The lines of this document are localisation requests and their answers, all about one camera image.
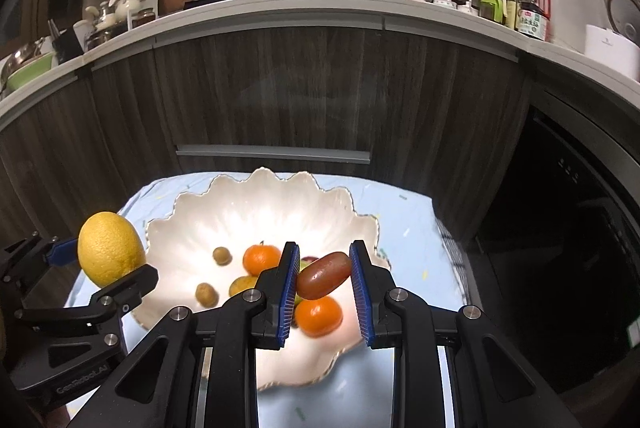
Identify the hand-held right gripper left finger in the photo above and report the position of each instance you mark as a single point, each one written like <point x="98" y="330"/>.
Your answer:
<point x="286" y="293"/>

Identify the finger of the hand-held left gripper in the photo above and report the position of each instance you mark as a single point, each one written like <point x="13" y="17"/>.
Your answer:
<point x="125" y="288"/>
<point x="60" y="253"/>

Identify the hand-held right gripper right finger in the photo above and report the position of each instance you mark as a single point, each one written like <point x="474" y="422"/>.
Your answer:
<point x="361" y="293"/>

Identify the green apple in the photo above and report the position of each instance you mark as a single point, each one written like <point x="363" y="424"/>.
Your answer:
<point x="304" y="266"/>

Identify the orange tangerine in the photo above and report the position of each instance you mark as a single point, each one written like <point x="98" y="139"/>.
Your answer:
<point x="318" y="317"/>
<point x="261" y="258"/>

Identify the red grape tomato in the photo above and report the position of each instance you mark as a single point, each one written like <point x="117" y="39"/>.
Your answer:
<point x="322" y="275"/>
<point x="311" y="259"/>

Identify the yellow lemon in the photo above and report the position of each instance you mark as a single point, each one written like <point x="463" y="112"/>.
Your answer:
<point x="111" y="248"/>

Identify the yellow mango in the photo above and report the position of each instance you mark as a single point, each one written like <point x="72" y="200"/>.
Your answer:
<point x="242" y="286"/>

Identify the small brown longan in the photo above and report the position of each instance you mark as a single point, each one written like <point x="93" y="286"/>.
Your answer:
<point x="206" y="294"/>
<point x="222" y="256"/>

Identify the white scalloped bowl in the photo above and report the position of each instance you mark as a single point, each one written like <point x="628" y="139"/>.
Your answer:
<point x="235" y="218"/>

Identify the light blue patterned cloth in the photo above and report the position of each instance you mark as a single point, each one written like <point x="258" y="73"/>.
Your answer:
<point x="410" y="228"/>

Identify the white teapot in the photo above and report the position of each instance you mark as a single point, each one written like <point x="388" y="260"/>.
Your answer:
<point x="129" y="5"/>

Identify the green plastic container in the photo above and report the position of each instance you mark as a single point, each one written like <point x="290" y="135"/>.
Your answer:
<point x="491" y="5"/>

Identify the white box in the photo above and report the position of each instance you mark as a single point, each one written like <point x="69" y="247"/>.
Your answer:
<point x="612" y="50"/>

